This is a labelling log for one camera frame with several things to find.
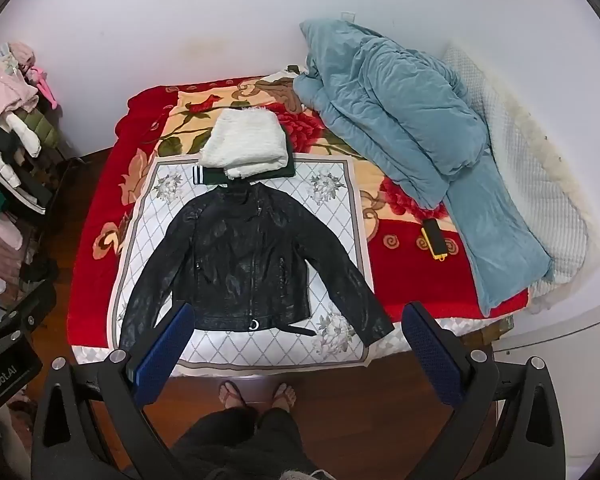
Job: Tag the black leather jacket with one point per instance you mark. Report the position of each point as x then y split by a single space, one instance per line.
240 260

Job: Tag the white fuzzy sweater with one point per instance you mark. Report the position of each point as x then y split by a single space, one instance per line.
245 140

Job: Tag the person's foot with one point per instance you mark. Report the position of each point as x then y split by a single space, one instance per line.
231 395
283 396

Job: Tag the white wall socket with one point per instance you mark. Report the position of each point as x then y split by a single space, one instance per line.
349 15

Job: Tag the person's right foot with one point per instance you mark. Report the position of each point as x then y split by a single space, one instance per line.
283 396

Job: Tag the pink clothes hanger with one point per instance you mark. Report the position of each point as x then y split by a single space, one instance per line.
45 87

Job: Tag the dark green striped-cuff garment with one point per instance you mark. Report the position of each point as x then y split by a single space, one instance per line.
212 176

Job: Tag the white quilted mattress pad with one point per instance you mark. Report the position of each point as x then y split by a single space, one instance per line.
530 185

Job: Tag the yellow and black phone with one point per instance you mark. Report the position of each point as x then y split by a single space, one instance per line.
434 240

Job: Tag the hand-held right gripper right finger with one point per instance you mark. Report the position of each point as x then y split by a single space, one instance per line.
432 360

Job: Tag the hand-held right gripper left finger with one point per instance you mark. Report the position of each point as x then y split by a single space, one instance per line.
162 355

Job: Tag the person's left foot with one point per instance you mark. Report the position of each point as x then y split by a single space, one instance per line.
231 395

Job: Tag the white diamond-pattern mat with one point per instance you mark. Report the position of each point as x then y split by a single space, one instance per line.
330 210

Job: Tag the red floral blanket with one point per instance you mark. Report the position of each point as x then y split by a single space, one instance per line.
402 225

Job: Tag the pile of hanging clothes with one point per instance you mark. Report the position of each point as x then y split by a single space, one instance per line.
5 125

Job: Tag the person's black trousers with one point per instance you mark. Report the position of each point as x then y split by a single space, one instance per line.
240 445

